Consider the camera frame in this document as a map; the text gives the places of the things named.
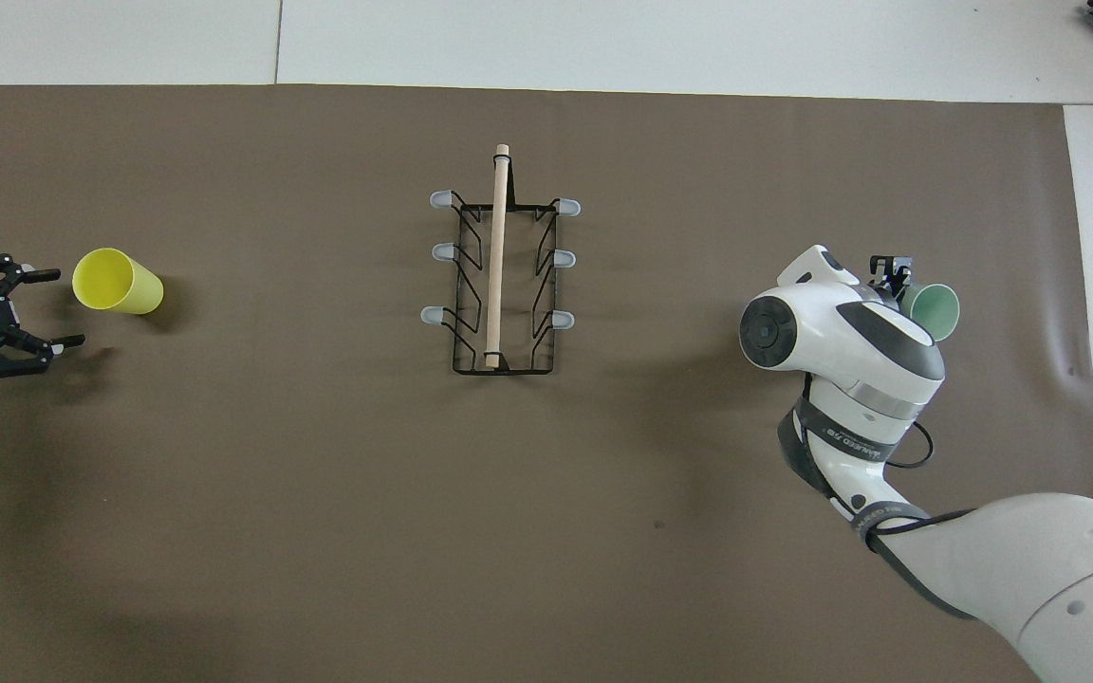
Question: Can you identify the yellow plastic cup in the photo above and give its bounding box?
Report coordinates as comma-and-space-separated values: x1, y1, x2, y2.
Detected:
72, 248, 165, 316

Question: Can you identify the pale green plastic cup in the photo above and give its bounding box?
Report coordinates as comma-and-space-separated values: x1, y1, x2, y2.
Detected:
900, 283, 961, 342

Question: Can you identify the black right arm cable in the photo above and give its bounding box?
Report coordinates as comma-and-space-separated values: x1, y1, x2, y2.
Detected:
777, 375, 976, 619

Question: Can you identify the brown table mat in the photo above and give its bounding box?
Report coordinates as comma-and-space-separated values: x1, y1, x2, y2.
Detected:
0, 83, 1093, 683

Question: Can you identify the black wire cup rack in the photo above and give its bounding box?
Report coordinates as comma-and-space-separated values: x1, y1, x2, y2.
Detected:
421, 144, 583, 377

